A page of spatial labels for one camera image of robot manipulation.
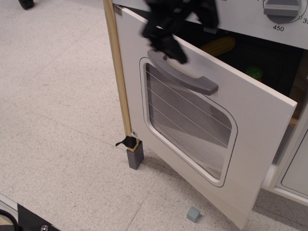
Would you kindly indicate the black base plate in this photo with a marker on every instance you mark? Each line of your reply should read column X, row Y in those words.
column 27, row 221

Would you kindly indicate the grey oven door handle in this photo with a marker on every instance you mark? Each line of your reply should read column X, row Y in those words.
column 201, row 84

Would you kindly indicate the white toy oven cabinet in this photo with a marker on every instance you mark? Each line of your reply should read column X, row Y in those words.
column 281, row 51

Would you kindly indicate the wooden corner post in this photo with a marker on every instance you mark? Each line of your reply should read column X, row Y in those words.
column 117, row 61

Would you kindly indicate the small grey cube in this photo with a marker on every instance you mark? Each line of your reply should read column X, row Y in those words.
column 193, row 214

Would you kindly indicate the yellow toy corn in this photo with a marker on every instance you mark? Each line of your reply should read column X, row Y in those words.
column 219, row 46

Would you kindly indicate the white oven door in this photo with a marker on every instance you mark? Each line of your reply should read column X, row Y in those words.
column 222, row 144

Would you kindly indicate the black wheel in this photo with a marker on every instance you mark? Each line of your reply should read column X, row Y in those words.
column 26, row 4

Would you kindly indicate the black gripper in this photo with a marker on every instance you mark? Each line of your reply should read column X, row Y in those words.
column 167, row 16

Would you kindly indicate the metal door hinge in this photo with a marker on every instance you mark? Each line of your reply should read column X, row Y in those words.
column 118, row 10

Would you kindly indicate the aluminium rail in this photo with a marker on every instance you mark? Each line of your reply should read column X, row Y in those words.
column 9, row 205

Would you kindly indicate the black tape piece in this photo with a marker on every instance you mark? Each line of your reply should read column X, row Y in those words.
column 128, row 141

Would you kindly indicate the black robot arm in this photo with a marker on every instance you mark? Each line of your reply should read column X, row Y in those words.
column 167, row 16

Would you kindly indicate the green toy vegetable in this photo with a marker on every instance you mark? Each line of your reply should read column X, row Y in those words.
column 255, row 72

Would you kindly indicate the grey post foot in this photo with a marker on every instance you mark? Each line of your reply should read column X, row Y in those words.
column 136, row 158

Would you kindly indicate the grey temperature knob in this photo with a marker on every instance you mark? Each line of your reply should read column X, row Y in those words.
column 282, row 11

